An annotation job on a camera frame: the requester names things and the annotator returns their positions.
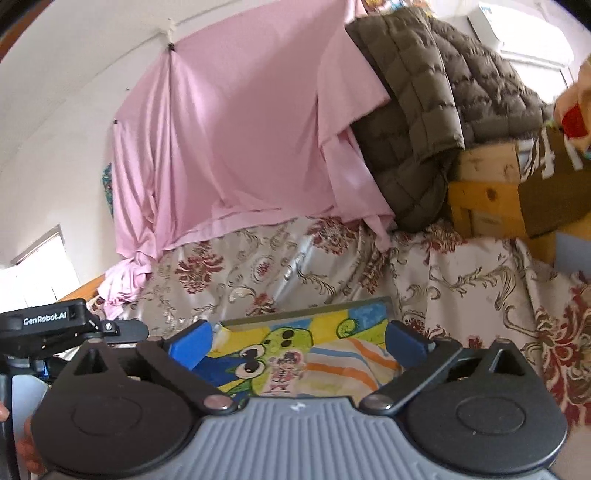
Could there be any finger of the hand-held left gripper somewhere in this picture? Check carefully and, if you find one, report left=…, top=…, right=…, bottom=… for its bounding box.
left=90, top=319, right=150, bottom=347

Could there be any pink bed sheet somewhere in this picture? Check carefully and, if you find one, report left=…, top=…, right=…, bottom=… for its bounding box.
left=95, top=0, right=397, bottom=319

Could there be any wooden bed frame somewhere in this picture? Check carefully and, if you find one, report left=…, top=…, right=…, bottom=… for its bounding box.
left=447, top=138, right=591, bottom=268

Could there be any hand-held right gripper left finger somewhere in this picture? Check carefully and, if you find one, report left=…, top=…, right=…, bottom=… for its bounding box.
left=69, top=320, right=236, bottom=414

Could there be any plush toy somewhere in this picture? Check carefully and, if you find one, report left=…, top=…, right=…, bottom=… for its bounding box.
left=549, top=58, right=591, bottom=160

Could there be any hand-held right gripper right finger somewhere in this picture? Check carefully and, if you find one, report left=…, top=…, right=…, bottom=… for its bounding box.
left=359, top=320, right=525, bottom=414

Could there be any cartoon printed tray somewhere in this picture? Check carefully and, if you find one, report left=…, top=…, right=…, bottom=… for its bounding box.
left=194, top=296, right=403, bottom=398

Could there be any colourful wall poster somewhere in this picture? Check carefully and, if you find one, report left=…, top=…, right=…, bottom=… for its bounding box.
left=100, top=161, right=115, bottom=222

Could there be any person's left hand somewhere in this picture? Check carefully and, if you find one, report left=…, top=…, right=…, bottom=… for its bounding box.
left=17, top=415, right=47, bottom=474

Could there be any brown cardboard box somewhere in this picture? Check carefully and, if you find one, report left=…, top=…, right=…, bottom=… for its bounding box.
left=517, top=124, right=591, bottom=239

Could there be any floral bedspread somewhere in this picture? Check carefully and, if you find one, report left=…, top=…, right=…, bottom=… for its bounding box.
left=90, top=215, right=591, bottom=430

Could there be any white air conditioner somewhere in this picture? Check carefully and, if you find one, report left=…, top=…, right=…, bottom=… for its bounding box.
left=466, top=0, right=579, bottom=71

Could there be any wooden bed rail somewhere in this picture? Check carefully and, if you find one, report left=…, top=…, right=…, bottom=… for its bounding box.
left=0, top=271, right=112, bottom=320

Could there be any orange blue striped cloth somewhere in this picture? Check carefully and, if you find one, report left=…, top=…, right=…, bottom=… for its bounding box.
left=306, top=338, right=402, bottom=394

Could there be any olive quilted jacket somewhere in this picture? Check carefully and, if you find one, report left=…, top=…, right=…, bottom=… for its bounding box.
left=345, top=7, right=555, bottom=233

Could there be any window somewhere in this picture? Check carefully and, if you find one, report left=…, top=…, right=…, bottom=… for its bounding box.
left=0, top=224, right=71, bottom=315

